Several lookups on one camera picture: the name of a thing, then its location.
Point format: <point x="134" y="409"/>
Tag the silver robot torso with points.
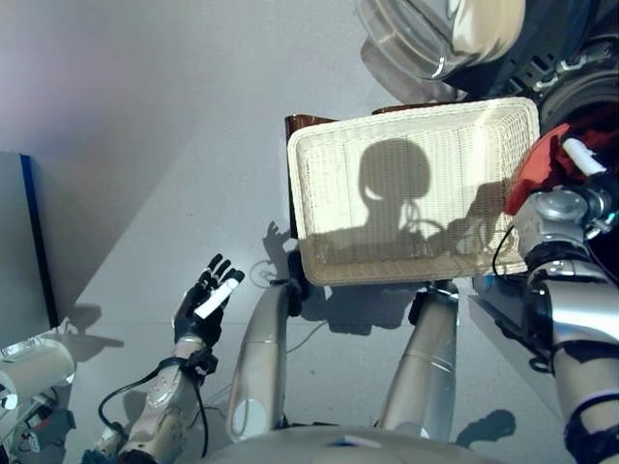
<point x="348" y="449"/>

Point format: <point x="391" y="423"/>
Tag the dark brown wooden stool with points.
<point x="295" y="125"/>

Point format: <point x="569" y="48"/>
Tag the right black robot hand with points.
<point x="587" y="166"/>

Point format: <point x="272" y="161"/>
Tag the round glass washer door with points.
<point x="435" y="34"/>

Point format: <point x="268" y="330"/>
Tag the right silver robot leg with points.
<point x="425" y="367"/>

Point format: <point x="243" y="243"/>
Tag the white rounded device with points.
<point x="34" y="367"/>

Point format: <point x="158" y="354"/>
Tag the red cloth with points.
<point x="537" y="164"/>

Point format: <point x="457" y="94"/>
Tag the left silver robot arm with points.
<point x="159" y="401"/>

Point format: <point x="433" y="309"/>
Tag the grey board with dark edge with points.
<point x="21" y="232"/>

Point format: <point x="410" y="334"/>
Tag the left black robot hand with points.
<point x="198" y="314"/>

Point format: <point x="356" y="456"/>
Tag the left silver robot leg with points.
<point x="261" y="357"/>

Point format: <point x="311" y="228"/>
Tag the white wicker basket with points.
<point x="387" y="193"/>

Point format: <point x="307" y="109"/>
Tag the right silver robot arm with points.
<point x="566" y="299"/>

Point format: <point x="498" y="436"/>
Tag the silver robot leg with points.
<point x="261" y="357"/>
<point x="425" y="367"/>

